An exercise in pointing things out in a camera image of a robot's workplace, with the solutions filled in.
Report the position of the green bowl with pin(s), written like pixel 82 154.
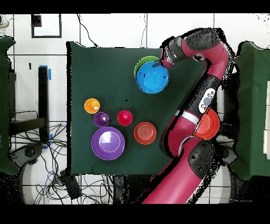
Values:
pixel 143 60

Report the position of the large light blue bowl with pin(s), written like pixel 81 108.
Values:
pixel 151 79

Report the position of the small orange bowl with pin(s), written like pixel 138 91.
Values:
pixel 145 133

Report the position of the large orange bowl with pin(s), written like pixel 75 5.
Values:
pixel 209 124

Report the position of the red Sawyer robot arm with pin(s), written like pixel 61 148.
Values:
pixel 181 158

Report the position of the dark green table cloth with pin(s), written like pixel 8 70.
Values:
pixel 116 74

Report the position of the red cup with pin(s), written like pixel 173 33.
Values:
pixel 124 118

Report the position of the orange cup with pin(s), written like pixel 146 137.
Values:
pixel 92 105

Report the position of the purple cup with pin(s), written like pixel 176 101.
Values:
pixel 101 119

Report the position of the black equipment stand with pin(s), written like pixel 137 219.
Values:
pixel 43 95
pixel 231 118

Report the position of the purple bowl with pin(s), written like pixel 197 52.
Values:
pixel 107 143

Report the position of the green clothed side table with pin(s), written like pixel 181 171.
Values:
pixel 4 84
pixel 253 105

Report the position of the black power strip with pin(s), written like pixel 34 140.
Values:
pixel 70 186

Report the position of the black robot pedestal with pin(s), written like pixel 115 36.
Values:
pixel 132 188

